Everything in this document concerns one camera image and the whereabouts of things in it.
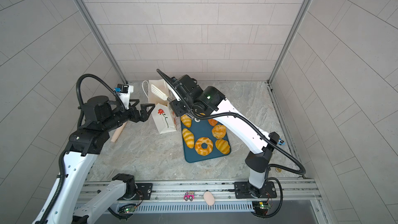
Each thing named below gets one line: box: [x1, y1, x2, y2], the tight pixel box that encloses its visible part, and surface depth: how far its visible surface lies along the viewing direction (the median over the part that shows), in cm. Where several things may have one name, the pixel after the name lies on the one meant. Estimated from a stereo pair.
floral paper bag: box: [148, 78, 178, 135], surface depth 82 cm
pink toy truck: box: [183, 191, 195, 202], surface depth 70 cm
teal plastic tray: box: [180, 119, 231, 163], surface depth 85 cm
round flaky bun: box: [211, 124, 227, 140], surface depth 88 cm
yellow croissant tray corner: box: [215, 138, 231, 155], surface depth 84 cm
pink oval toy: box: [203, 190, 216, 206], surface depth 70 cm
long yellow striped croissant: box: [181, 128, 195, 149], surface depth 87 cm
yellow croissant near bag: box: [180, 114, 192, 128], surface depth 93 cm
